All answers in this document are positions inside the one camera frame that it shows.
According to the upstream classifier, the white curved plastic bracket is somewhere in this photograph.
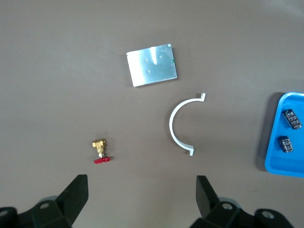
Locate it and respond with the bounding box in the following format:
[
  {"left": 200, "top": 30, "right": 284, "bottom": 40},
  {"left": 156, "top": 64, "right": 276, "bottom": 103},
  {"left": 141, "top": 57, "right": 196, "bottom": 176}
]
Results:
[{"left": 169, "top": 93, "right": 207, "bottom": 157}]

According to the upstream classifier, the short dark electrolytic capacitor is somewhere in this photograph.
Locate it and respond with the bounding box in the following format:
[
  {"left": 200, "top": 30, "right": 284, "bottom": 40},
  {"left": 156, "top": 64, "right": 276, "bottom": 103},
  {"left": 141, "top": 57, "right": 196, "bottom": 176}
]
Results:
[{"left": 277, "top": 135, "right": 294, "bottom": 153}]

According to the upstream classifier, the blue plastic tray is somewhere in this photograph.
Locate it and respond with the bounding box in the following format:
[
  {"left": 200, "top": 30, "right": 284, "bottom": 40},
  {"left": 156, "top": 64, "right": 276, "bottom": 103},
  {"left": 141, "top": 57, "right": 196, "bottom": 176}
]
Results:
[{"left": 264, "top": 92, "right": 304, "bottom": 178}]

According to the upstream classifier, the silver metal plate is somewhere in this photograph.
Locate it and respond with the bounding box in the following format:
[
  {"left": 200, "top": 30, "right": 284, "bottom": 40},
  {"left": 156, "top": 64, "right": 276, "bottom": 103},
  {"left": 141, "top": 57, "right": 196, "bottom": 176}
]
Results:
[{"left": 126, "top": 43, "right": 178, "bottom": 88}]

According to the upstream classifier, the long dark electrolytic capacitor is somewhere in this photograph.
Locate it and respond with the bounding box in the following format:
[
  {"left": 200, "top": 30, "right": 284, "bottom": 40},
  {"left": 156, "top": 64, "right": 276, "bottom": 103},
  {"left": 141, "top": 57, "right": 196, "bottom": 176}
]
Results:
[{"left": 282, "top": 108, "right": 303, "bottom": 131}]

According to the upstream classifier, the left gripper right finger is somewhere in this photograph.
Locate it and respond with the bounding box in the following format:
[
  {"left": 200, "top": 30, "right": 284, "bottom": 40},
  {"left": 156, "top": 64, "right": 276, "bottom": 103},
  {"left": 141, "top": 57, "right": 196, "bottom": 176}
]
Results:
[{"left": 190, "top": 175, "right": 292, "bottom": 228}]

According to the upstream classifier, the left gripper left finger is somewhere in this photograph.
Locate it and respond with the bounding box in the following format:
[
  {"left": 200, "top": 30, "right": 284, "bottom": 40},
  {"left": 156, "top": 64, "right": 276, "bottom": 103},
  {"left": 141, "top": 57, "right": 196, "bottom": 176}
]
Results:
[{"left": 0, "top": 174, "right": 89, "bottom": 228}]

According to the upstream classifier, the brown table cover sheet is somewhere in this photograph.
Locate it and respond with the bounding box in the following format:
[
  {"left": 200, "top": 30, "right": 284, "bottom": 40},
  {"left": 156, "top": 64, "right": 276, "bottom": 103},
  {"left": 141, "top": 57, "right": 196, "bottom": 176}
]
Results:
[{"left": 0, "top": 0, "right": 304, "bottom": 228}]

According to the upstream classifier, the brass valve with red handle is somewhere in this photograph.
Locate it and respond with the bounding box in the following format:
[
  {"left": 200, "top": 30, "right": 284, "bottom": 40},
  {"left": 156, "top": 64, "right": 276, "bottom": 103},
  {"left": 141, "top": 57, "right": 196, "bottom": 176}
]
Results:
[{"left": 92, "top": 139, "right": 114, "bottom": 165}]

